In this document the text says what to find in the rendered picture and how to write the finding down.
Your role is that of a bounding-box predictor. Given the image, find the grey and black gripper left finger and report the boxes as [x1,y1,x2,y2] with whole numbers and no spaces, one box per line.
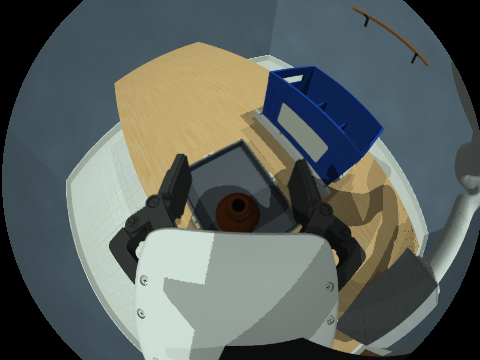
[109,154,192,285]

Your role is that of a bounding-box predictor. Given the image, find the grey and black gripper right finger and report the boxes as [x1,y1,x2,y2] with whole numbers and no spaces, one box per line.
[288,159,366,291]

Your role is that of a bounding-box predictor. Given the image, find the brown glass bottle with beige label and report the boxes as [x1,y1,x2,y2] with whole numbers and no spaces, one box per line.
[216,193,260,233]

